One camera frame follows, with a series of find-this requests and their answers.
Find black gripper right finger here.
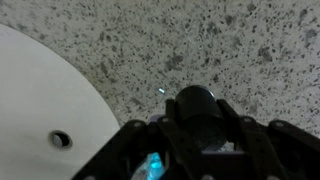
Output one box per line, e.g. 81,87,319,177
217,99,287,180

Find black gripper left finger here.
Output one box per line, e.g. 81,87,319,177
157,99,200,180

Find black bottle lid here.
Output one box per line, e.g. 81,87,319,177
175,85,226,151

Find blue mouthwash bottle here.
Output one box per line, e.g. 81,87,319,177
131,153,165,180

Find metal sink drain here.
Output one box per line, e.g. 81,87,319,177
49,130,73,149

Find white oval sink basin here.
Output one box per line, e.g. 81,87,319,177
0,25,119,180

